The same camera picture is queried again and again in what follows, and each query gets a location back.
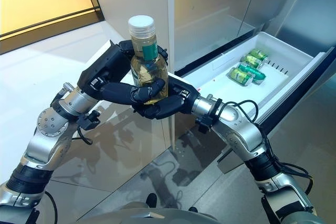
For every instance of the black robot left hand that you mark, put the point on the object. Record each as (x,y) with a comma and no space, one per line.
(105,69)

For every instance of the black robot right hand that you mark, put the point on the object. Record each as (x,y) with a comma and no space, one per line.
(181,93)

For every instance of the yellow tea plastic bottle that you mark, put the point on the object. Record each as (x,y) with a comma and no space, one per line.
(147,69)

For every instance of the white fridge drawer steel front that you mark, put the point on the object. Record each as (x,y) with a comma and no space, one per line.
(275,82)

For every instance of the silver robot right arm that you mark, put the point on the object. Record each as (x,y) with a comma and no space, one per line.
(236,127)

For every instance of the light green drink can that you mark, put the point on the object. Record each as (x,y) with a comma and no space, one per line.
(240,76)
(250,61)
(258,54)

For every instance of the dark green drink can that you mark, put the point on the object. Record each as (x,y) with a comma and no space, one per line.
(253,73)

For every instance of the black robot left foot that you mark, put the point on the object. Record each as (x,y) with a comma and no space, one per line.
(151,200)

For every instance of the black robot foot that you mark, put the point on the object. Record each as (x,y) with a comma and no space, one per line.
(151,200)
(193,209)

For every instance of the black robot right foot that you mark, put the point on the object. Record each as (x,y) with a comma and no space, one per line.
(193,209)

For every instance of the grey robot torso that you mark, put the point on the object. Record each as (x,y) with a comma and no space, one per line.
(147,216)

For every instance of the brushed steel side panel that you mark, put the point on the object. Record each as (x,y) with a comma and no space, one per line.
(302,3)

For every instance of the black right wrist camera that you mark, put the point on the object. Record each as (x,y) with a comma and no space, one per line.
(207,121)

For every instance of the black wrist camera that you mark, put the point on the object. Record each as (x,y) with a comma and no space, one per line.
(207,121)
(90,121)

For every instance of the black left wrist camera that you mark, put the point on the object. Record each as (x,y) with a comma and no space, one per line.
(90,121)

